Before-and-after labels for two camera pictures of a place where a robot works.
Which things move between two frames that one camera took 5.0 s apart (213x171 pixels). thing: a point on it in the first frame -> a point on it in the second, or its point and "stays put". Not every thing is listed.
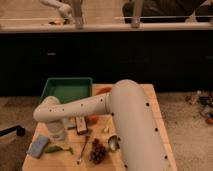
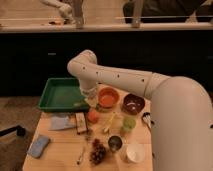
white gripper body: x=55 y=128 -> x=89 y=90
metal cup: x=113 y=143 stays put
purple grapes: x=98 y=152 stays put
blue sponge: x=38 y=146 stays put
